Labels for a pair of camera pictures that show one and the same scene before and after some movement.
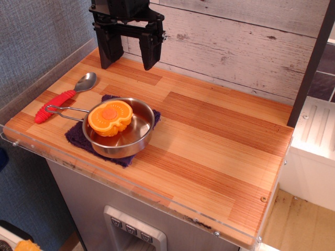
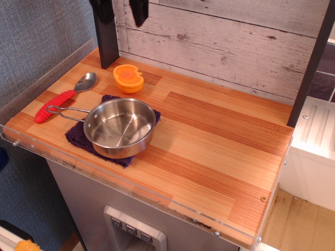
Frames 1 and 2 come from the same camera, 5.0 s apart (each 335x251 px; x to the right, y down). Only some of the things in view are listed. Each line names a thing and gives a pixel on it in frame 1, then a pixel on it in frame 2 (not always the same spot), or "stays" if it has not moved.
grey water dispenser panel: (126, 232) stays
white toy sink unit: (309, 169) stays
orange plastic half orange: (108, 118) -> (128, 78)
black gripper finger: (151, 42) -> (140, 8)
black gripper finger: (110, 45) -> (103, 10)
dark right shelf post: (313, 63) stays
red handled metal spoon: (87, 81) stays
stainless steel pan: (126, 142) stays
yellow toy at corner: (26, 245) stays
